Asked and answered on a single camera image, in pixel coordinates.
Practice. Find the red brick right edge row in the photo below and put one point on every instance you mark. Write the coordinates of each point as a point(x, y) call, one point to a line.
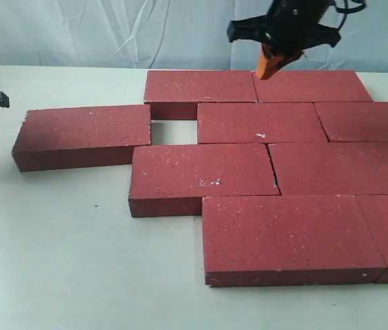
point(354, 121)

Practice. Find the large red brick front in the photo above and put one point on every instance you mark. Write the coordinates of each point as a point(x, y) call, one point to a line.
point(260, 241)

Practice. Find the red brick under tilted one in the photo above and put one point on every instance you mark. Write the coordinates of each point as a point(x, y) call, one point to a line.
point(176, 94)

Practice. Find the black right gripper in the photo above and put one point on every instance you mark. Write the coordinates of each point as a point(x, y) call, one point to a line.
point(286, 30)

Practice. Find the red brick back row right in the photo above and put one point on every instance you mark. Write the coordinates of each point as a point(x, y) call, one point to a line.
point(312, 86)

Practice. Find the red brick with white mark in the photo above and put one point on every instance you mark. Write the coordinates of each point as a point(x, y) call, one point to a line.
point(258, 122)

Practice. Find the white wrinkled backdrop curtain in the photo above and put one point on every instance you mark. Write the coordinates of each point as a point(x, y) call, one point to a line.
point(171, 35)

